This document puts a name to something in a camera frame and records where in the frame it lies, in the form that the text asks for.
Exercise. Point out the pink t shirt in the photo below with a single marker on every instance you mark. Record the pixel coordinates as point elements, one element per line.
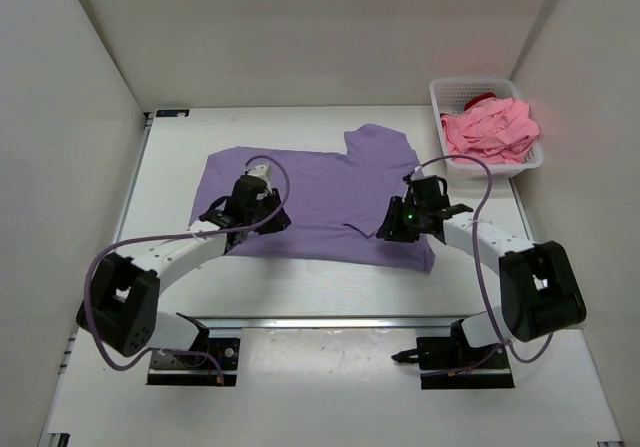
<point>501,133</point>

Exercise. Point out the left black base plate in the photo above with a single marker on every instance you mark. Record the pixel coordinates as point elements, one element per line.
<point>193,371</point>

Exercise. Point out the aluminium rail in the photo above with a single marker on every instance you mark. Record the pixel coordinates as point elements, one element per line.
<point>220,323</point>

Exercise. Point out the red t shirt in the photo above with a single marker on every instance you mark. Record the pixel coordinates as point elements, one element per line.
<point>480,101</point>

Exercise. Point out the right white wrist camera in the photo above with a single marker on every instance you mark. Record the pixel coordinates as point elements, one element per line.
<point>412,177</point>

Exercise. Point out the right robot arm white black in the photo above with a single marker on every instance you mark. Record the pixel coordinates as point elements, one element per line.
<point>539,293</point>

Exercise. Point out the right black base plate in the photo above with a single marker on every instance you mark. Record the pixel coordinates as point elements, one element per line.
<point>445,364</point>

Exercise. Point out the purple t shirt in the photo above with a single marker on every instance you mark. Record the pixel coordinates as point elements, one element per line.
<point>337,201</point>

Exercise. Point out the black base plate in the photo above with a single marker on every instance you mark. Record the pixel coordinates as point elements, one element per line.
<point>445,364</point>
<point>193,371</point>

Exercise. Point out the white plastic basket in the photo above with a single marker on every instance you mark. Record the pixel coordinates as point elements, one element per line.
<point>449,96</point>

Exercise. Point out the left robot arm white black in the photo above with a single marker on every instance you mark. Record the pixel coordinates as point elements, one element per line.
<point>121,301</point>

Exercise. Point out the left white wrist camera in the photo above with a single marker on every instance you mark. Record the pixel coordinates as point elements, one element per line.
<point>262,172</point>

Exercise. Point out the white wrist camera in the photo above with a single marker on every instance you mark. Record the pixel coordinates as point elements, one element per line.
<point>262,172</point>
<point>412,177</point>

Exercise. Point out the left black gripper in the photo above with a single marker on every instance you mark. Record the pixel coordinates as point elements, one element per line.
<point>278,224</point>

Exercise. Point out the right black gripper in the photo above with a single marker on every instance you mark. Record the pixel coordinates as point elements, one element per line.
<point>394,229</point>

